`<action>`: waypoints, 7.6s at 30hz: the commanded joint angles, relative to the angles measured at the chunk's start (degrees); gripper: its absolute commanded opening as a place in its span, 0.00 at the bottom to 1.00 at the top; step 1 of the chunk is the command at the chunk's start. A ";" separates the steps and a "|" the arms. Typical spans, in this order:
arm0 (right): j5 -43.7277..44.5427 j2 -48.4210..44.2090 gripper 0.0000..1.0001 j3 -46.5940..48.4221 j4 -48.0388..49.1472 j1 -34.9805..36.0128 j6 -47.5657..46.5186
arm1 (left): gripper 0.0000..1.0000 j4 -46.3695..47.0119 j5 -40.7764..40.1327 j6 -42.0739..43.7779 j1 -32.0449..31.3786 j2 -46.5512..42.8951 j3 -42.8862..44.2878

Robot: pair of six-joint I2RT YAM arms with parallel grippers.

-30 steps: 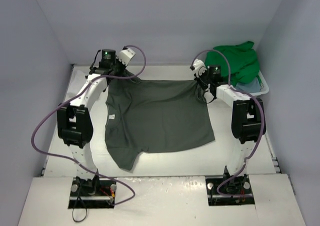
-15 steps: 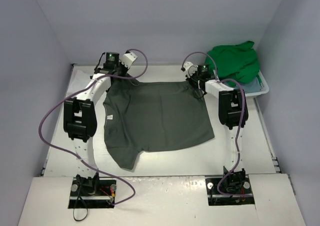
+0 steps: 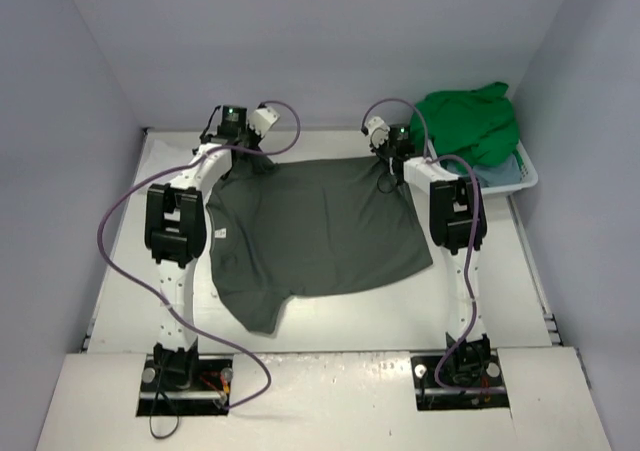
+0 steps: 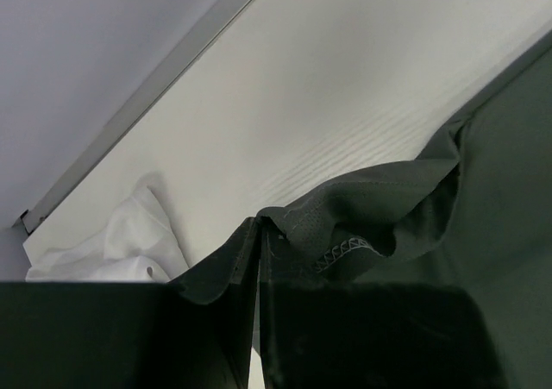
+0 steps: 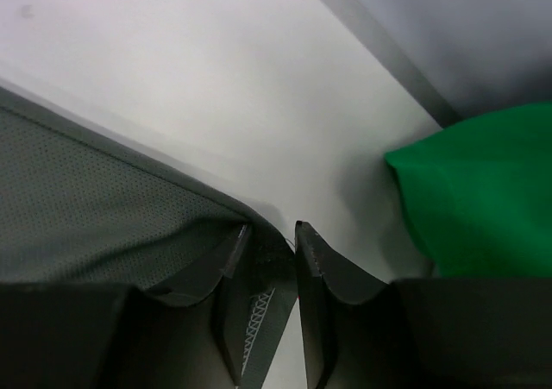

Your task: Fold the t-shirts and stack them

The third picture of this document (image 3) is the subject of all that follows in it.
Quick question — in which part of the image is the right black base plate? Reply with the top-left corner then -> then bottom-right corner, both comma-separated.
410,352 -> 510,412

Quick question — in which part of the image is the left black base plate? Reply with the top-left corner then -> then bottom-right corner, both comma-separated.
136,356 -> 234,417

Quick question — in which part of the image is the light blue t shirt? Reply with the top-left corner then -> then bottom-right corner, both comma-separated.
473,154 -> 521,188

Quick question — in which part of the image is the grey t shirt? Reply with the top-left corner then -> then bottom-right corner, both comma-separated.
206,157 -> 433,334

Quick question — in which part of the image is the white t shirt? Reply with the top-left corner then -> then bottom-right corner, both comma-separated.
150,140 -> 193,156

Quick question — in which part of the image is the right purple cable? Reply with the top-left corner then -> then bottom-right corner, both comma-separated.
360,97 -> 489,390

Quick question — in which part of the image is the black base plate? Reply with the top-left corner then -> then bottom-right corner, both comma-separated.
410,352 -> 510,412
136,356 -> 234,417

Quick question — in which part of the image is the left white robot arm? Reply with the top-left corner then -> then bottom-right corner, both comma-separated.
144,132 -> 234,391

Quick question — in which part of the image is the green t shirt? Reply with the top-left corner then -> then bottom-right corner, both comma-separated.
410,81 -> 520,167

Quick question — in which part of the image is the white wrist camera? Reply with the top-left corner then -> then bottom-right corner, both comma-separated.
248,104 -> 280,137
362,116 -> 391,149

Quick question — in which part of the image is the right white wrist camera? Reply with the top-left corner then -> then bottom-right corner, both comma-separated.
362,116 -> 391,149

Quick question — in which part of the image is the purple cable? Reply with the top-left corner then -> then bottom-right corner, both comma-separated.
95,99 -> 303,412
360,97 -> 489,390

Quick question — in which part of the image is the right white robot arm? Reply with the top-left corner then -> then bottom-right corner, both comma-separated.
362,120 -> 491,393

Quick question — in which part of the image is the white laundry basket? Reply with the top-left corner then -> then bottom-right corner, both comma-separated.
404,142 -> 538,199

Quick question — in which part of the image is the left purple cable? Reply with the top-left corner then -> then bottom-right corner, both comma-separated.
95,99 -> 303,412

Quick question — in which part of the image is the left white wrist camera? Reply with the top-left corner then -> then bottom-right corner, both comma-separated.
248,104 -> 280,137

